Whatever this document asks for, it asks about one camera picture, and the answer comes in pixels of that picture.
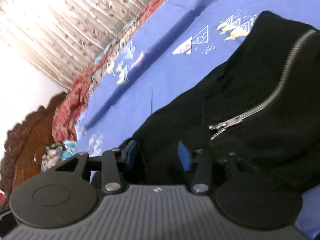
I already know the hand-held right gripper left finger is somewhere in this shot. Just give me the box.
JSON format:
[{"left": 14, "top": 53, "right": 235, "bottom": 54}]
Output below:
[{"left": 55, "top": 140, "right": 142, "bottom": 193}]

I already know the carved wooden headboard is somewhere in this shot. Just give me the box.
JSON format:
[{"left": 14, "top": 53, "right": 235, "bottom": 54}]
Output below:
[{"left": 0, "top": 92, "right": 68, "bottom": 207}]

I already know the teal patterned cloth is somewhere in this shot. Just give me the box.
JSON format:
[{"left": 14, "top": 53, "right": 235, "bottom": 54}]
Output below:
[{"left": 41, "top": 141, "right": 77, "bottom": 172}]

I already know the beige leaf print curtain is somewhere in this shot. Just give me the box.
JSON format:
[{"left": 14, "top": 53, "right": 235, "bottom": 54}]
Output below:
[{"left": 0, "top": 0, "right": 172, "bottom": 92}]

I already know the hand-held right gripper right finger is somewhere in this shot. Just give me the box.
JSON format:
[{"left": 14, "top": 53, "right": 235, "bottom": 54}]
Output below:
[{"left": 177, "top": 141, "right": 243, "bottom": 194}]

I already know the red patterned blanket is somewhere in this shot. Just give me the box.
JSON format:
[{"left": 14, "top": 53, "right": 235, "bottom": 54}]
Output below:
[{"left": 51, "top": 0, "right": 171, "bottom": 143}]

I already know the black zip-up jacket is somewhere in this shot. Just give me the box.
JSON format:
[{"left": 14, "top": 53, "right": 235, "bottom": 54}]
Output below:
[{"left": 119, "top": 11, "right": 320, "bottom": 196}]

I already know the blue printed bedsheet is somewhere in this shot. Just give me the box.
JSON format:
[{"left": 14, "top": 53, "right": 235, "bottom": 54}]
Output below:
[{"left": 75, "top": 0, "right": 320, "bottom": 240}]

